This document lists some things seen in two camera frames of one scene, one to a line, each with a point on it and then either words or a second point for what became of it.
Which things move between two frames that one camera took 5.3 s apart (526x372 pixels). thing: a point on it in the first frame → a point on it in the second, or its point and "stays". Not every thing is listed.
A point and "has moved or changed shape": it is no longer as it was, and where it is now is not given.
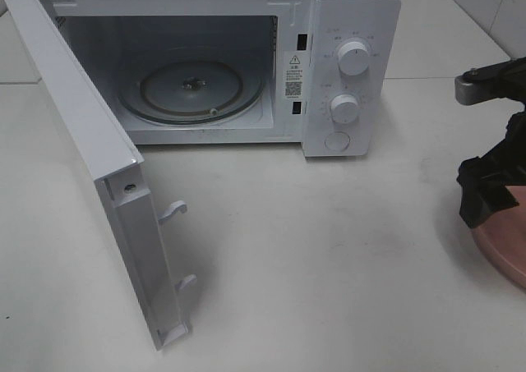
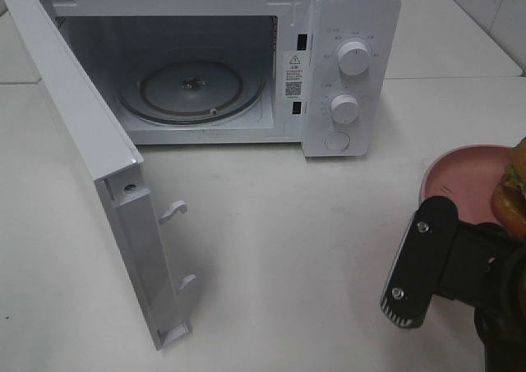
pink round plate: [500, 239] has moved or changed shape
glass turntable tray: [191, 91] stays
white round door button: [338, 140] stays
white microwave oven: [238, 61] stays
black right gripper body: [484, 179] → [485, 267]
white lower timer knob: [343, 108] stays
